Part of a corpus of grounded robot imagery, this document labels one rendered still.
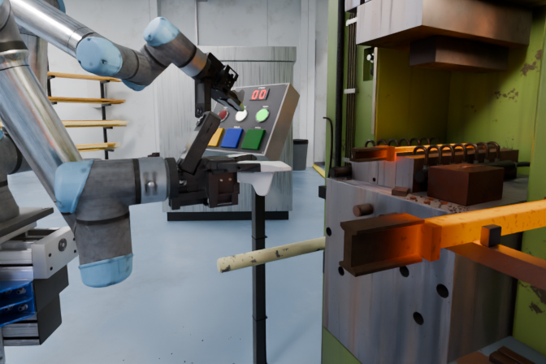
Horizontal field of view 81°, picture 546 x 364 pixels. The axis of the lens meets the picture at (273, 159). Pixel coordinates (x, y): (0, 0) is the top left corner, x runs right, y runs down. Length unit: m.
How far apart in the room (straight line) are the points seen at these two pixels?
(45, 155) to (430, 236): 0.57
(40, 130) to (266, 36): 6.88
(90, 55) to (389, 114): 0.82
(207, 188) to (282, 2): 7.13
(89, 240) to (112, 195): 0.07
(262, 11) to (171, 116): 4.60
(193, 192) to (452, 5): 0.67
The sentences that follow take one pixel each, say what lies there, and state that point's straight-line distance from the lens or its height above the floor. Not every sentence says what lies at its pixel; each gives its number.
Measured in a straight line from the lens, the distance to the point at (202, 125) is 0.55.
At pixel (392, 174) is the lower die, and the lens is 0.80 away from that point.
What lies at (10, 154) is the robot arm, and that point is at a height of 0.98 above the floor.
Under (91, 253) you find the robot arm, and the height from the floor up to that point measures 0.88.
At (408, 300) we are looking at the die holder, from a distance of 0.77.
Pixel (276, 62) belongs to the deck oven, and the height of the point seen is 1.62.
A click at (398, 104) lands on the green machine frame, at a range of 1.10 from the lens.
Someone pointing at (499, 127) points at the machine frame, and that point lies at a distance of 1.21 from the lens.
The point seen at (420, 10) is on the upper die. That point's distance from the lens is 0.79.
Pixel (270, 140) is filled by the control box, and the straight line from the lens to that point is 1.04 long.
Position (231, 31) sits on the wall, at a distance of 7.42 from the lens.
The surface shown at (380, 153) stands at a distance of 0.78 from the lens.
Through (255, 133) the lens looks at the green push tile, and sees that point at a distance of 1.08.
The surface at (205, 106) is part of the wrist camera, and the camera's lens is 0.92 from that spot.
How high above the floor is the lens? 1.08
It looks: 7 degrees down
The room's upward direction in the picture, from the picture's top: straight up
